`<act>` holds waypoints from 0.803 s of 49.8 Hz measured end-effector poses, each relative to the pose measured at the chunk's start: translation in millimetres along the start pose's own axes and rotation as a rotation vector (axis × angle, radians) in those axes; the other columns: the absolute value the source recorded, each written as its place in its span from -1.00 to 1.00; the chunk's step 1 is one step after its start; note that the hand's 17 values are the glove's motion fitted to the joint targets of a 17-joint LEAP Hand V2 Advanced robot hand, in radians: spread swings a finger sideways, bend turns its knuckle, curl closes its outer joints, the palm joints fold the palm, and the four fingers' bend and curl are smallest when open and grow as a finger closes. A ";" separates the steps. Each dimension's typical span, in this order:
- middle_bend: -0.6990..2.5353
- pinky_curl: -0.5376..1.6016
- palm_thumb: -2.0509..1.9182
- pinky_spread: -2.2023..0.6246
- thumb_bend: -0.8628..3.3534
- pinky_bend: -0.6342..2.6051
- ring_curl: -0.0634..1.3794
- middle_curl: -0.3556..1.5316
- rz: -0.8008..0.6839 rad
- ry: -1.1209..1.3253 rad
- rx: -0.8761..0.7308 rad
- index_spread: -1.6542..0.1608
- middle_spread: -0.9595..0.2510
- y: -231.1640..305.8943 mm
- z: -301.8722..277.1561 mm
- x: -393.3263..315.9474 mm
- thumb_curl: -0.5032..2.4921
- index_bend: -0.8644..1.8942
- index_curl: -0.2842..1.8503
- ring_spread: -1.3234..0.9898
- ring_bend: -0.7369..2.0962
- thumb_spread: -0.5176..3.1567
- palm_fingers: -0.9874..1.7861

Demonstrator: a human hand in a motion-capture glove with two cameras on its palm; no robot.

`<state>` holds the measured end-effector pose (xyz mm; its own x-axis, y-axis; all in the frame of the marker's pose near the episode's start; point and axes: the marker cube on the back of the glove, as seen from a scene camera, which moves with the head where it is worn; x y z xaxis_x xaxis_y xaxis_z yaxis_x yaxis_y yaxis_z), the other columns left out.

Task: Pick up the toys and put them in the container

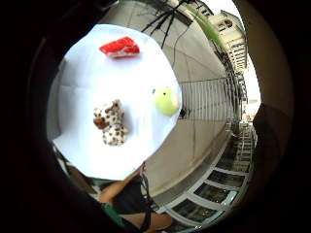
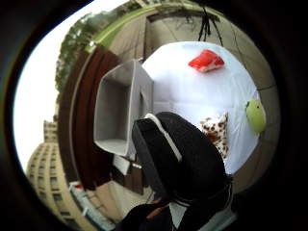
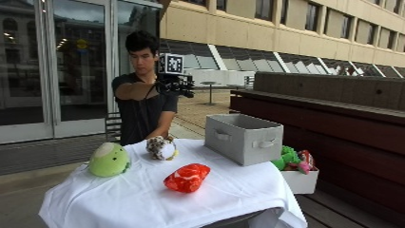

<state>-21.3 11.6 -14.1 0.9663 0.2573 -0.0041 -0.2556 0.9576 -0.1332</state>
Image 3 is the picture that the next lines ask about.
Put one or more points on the white cube with black markers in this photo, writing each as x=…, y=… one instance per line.
x=172, y=64

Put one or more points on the the person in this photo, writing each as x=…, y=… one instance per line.
x=141, y=117

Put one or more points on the brown spotted white soft toy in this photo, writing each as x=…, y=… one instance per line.
x=161, y=148

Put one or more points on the metal slatted chair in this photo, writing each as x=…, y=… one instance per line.
x=113, y=126

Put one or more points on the grey fabric storage box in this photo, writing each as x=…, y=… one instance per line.
x=242, y=139

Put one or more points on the beige building with windows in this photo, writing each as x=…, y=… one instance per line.
x=273, y=31

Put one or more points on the red and white soft toy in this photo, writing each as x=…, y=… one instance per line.
x=186, y=178

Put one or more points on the green round soft toy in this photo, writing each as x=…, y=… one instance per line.
x=108, y=160

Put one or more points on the bright green soft toy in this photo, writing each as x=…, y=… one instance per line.
x=286, y=157

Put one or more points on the white tablecloth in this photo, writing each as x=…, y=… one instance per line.
x=168, y=202

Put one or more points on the red and pink soft toy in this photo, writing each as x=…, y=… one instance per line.
x=306, y=160

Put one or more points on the white open box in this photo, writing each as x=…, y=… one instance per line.
x=300, y=181

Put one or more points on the dark wooden bench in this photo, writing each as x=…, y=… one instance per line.
x=345, y=133

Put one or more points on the small round pedestal table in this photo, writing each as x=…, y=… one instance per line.
x=209, y=91

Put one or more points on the glass doors with metal frame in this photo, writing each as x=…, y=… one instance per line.
x=62, y=69

